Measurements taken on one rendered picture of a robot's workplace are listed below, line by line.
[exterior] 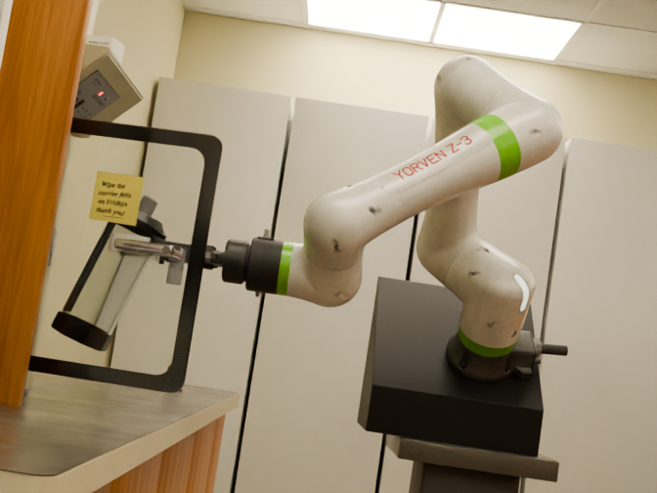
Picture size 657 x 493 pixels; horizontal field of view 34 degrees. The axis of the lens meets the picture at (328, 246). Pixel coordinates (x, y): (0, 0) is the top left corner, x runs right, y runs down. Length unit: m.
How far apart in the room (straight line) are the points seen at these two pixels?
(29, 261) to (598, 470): 3.63
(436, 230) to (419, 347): 0.27
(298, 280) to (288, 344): 2.98
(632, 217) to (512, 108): 3.10
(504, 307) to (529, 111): 0.45
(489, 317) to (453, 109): 0.44
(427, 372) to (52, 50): 1.06
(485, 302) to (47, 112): 0.97
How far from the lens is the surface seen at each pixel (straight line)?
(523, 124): 1.92
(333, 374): 4.79
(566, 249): 4.93
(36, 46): 1.72
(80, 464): 1.14
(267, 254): 1.83
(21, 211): 1.68
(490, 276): 2.20
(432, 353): 2.35
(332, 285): 1.80
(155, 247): 1.64
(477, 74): 2.03
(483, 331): 2.25
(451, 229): 2.24
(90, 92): 1.88
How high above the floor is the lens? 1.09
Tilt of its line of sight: 5 degrees up
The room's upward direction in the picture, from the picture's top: 9 degrees clockwise
